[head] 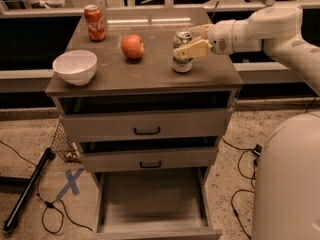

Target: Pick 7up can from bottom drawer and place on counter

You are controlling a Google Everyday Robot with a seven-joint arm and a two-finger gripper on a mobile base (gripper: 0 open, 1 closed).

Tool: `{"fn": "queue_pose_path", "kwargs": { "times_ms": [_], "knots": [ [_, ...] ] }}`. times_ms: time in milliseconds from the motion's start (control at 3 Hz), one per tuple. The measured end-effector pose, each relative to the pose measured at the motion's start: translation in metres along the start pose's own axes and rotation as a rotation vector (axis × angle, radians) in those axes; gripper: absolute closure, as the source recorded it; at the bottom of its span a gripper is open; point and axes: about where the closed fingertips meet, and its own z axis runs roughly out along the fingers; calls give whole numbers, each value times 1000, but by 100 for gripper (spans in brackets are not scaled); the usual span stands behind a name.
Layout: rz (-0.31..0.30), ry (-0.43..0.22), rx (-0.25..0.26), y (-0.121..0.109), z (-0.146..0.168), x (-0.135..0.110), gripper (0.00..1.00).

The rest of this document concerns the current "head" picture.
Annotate red apple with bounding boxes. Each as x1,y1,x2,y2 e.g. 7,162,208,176
121,34,144,59

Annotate black bar left floor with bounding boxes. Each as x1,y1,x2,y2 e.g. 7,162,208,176
3,148,55,232

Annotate black cable left floor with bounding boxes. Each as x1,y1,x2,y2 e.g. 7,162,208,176
0,139,94,236

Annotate middle grey drawer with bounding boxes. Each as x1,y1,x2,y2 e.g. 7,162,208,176
80,147,218,172

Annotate red Coca-Cola can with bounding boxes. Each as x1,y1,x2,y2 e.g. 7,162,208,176
84,5,105,41

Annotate white bowl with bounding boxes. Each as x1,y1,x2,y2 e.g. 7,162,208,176
52,50,97,86

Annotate top grey drawer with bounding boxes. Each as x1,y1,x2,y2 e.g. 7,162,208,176
60,109,232,142

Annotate white green 7up can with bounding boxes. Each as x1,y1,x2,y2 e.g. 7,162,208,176
172,30,193,73

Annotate grey drawer cabinet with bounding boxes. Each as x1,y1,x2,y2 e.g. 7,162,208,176
45,7,244,240

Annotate black cable right floor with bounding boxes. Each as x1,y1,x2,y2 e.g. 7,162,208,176
219,97,318,240

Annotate bottom grey open drawer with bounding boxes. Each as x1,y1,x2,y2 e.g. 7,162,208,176
86,168,222,240

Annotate blue tape cross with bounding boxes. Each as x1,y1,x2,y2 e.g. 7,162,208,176
56,168,84,199

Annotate wire mesh basket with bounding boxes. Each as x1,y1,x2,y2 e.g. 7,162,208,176
51,123,80,163

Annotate black cable floor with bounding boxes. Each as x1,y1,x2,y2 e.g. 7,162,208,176
0,139,94,236
219,97,318,240

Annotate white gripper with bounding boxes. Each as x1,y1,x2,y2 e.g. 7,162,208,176
173,20,235,59

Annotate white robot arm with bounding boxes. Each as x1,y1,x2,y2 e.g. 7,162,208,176
173,3,320,240

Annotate black power adapter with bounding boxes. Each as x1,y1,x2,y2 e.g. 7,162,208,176
252,144,262,156

